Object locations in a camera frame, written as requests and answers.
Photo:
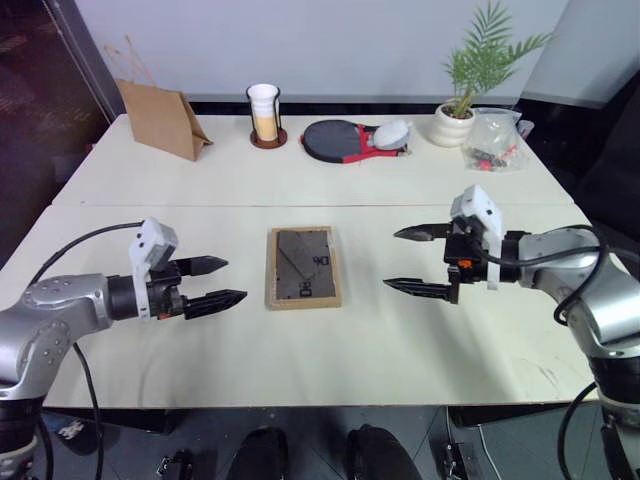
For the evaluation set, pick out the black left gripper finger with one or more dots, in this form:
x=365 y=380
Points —
x=202 y=265
x=217 y=301

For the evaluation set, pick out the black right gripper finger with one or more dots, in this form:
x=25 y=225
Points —
x=425 y=233
x=422 y=289

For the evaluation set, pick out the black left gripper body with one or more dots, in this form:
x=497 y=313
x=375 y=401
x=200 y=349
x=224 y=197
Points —
x=167 y=297

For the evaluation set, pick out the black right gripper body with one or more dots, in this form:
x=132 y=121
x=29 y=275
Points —
x=467 y=257

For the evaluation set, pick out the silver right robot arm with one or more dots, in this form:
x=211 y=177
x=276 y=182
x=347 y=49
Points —
x=565 y=250

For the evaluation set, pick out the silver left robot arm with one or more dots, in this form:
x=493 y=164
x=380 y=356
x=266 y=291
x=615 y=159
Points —
x=55 y=300

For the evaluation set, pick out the red table tennis paddle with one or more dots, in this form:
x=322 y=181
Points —
x=372 y=154

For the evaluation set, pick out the small red black parts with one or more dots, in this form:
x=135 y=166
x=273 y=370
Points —
x=487 y=161

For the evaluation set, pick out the white grey cloth bundle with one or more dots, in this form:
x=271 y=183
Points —
x=392 y=135

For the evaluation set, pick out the white ribbed plant pot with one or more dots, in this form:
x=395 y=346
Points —
x=450 y=127

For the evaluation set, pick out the clear plastic bag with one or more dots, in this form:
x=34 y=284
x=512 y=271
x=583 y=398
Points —
x=492 y=130

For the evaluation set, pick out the black table tennis paddle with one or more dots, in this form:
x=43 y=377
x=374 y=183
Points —
x=330 y=140

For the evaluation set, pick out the tan paper cup stack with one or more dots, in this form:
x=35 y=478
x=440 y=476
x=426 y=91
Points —
x=264 y=127

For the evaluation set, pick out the brown paper bag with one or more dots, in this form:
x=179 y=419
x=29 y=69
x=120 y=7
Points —
x=160 y=120

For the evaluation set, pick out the black chair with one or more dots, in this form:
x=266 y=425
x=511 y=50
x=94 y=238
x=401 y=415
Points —
x=615 y=190

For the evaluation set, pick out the white paper scrap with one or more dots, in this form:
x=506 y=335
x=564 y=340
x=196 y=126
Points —
x=71 y=430

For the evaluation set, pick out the white paper cup stack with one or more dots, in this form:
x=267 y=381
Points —
x=262 y=102

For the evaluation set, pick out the green palm plant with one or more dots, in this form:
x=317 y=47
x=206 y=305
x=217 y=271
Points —
x=480 y=60

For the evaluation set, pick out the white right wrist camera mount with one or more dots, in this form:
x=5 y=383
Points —
x=475 y=205

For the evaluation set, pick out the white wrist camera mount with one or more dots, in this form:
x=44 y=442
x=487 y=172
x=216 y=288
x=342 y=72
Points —
x=152 y=242
x=475 y=205

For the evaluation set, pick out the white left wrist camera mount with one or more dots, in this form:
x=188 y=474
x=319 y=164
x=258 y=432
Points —
x=152 y=242

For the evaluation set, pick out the wooden framed dark tray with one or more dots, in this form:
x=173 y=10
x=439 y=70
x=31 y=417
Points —
x=302 y=270

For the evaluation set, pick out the black floor bracket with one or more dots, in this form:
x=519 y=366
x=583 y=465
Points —
x=457 y=462
x=175 y=464

